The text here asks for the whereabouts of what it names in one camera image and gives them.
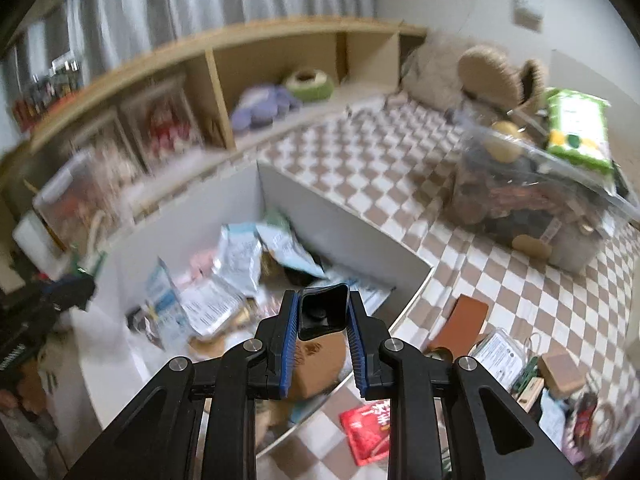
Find clear jar of toys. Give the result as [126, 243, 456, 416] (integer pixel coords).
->
[11, 51, 82, 133]

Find clear plastic storage bin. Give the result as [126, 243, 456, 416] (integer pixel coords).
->
[448, 113, 639, 273]

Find brown leather pouch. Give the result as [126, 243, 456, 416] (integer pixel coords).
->
[426, 295, 488, 360]

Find blue white flat packet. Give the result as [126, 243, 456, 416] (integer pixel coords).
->
[255, 222, 326, 278]

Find clear blister pack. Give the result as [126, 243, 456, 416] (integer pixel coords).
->
[471, 328, 527, 390]

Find green wet wipes pack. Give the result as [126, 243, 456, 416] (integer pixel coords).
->
[546, 87, 613, 177]

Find beige fluffy blanket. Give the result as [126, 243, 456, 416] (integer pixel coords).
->
[400, 30, 508, 112]

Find white blue sachet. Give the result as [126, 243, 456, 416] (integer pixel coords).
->
[213, 222, 262, 297]

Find doll in red dress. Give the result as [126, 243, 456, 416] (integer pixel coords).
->
[120, 74, 204, 174]

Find checkered bed sheet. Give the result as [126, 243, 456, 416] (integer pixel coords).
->
[140, 102, 639, 455]

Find green avocado plush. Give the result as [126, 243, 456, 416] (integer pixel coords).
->
[282, 68, 334, 103]

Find blue white mask packet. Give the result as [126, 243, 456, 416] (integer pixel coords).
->
[145, 258, 192, 356]

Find red snack packet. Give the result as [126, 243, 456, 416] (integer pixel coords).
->
[340, 399, 390, 466]

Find round cork coaster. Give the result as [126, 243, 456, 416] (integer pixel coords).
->
[288, 333, 346, 401]

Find clear snack container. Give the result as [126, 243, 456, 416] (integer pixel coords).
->
[34, 146, 139, 256]

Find purple plush toy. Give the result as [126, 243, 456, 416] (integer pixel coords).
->
[230, 84, 303, 133]

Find brown cardboard tag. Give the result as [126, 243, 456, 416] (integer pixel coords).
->
[538, 350, 586, 400]

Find small black box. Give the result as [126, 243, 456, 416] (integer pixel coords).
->
[298, 283, 349, 341]

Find grey curtain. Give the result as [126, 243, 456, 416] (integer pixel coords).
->
[1, 0, 376, 101]

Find white storage box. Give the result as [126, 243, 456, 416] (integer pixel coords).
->
[72, 162, 432, 427]

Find wooden bed shelf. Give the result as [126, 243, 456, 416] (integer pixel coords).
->
[1, 16, 427, 216]

